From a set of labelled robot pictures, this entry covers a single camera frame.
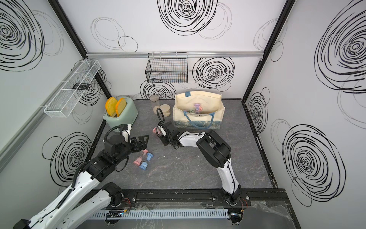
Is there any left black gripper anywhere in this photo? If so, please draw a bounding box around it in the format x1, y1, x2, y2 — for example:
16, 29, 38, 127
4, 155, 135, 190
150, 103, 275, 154
114, 134, 149, 167

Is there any pink hourglass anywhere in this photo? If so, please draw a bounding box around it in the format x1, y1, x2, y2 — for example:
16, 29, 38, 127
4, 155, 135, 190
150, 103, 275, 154
133, 149, 148, 167
153, 127, 166, 136

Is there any blue hourglass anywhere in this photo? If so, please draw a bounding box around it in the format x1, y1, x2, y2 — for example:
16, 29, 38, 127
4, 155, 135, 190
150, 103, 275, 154
139, 153, 154, 170

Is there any purple hourglass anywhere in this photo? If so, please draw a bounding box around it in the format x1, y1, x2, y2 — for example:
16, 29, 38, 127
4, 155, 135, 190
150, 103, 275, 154
194, 103, 202, 114

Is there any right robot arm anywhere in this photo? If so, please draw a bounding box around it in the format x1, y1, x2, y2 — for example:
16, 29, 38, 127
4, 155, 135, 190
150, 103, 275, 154
153, 122, 242, 206

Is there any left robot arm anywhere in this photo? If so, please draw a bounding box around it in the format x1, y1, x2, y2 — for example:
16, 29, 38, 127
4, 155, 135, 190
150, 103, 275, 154
14, 124, 149, 229

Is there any cream canvas tote bag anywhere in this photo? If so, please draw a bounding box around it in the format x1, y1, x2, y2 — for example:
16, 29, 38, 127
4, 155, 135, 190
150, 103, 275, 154
173, 91, 225, 130

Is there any mint green toaster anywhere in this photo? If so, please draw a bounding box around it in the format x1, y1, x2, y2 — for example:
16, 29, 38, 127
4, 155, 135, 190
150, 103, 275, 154
103, 96, 138, 128

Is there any tall glass jar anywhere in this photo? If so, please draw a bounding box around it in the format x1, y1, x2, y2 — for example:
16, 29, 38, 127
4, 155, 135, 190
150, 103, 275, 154
149, 95, 160, 114

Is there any right yellow toast slice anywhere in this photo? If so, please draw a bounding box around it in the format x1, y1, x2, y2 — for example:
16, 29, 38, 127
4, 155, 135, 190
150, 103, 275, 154
115, 98, 127, 117

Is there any yellow toast slice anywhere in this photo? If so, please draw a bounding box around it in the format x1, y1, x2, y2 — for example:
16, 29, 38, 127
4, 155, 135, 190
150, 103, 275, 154
115, 98, 127, 117
105, 97, 118, 117

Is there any left yellow toast slice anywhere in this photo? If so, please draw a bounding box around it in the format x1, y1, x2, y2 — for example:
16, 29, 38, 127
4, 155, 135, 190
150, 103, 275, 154
105, 97, 118, 117

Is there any black item in shelf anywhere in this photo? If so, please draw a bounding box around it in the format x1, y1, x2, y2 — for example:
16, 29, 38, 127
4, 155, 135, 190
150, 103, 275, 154
72, 83, 90, 90

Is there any black corrugated cable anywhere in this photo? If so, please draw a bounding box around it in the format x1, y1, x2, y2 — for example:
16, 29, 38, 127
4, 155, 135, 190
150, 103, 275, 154
156, 107, 179, 149

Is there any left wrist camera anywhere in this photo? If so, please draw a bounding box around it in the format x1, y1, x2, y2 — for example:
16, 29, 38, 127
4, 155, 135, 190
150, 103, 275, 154
119, 124, 132, 143

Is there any black wire basket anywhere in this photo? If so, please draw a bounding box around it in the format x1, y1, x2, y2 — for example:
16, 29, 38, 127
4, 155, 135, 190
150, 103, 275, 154
145, 52, 188, 83

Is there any white slotted cable duct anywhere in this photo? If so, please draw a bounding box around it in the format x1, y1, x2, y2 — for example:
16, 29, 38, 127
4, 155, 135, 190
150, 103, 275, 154
90, 209, 229, 220

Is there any white wire shelf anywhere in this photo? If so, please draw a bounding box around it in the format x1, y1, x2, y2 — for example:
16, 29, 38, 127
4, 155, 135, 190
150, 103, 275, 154
44, 60, 102, 118

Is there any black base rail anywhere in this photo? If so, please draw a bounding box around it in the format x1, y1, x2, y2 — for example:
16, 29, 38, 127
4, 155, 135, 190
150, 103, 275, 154
122, 188, 288, 207

